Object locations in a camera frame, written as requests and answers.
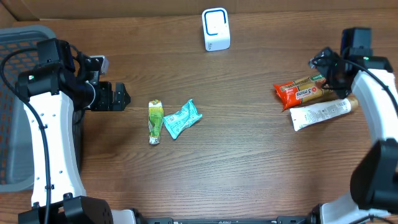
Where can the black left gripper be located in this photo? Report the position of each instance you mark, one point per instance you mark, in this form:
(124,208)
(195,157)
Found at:
(108,102)

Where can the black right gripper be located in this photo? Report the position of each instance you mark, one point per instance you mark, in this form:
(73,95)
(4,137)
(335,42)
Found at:
(324,53)

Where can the green snack packet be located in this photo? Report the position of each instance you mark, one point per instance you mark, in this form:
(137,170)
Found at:
(155,121)

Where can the orange spaghetti pasta packet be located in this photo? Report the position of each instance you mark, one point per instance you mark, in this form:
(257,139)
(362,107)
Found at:
(301,91)

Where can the white tube with tan cap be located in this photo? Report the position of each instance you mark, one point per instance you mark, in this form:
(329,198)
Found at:
(319,112)

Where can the light blue snack packet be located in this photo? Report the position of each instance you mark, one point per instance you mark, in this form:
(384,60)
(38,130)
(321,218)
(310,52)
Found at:
(182,119)

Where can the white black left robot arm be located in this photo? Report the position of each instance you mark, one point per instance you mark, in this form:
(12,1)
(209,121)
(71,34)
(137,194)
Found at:
(65,81)

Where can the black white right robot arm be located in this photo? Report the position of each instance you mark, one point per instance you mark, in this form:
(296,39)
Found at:
(373,185)

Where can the white barcode scanner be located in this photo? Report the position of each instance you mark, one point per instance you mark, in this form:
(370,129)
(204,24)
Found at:
(216,29)

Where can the dark grey plastic basket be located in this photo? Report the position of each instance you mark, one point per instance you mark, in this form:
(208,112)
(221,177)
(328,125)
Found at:
(17,163)

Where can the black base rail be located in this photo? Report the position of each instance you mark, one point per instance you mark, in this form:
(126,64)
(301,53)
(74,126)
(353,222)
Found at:
(278,220)

